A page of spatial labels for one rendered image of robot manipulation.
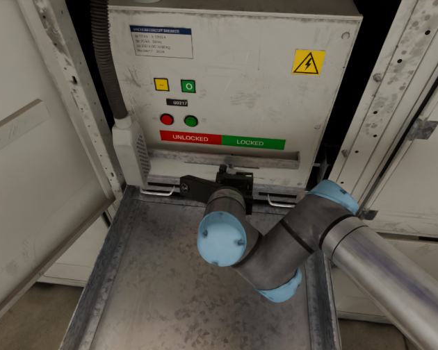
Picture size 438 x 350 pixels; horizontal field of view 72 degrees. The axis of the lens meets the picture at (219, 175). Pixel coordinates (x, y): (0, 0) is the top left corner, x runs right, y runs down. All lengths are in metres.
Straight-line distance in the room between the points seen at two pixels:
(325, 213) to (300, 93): 0.30
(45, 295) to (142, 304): 1.16
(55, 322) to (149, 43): 1.50
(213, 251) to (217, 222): 0.04
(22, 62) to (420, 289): 0.73
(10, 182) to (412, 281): 0.74
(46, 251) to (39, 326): 0.96
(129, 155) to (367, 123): 0.52
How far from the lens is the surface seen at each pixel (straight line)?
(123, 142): 0.70
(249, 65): 0.65
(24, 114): 0.72
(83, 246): 1.34
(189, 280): 0.82
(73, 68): 0.72
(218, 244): 0.46
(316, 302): 0.83
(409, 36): 0.63
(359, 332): 1.78
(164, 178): 0.91
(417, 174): 0.83
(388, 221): 0.97
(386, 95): 0.68
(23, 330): 1.91
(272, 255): 0.50
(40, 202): 0.85
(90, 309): 0.85
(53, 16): 0.68
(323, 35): 0.64
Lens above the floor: 1.60
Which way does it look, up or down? 48 degrees down
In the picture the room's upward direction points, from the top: straight up
